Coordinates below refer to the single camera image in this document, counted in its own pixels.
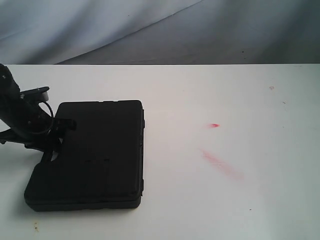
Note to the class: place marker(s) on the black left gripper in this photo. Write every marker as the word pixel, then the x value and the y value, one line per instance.
pixel 33 125

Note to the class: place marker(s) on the black plastic tool case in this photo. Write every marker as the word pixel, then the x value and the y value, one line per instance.
pixel 100 164

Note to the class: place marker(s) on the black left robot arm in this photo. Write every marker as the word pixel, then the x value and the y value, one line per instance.
pixel 11 90

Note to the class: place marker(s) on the white backdrop cloth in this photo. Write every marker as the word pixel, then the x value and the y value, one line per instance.
pixel 159 32

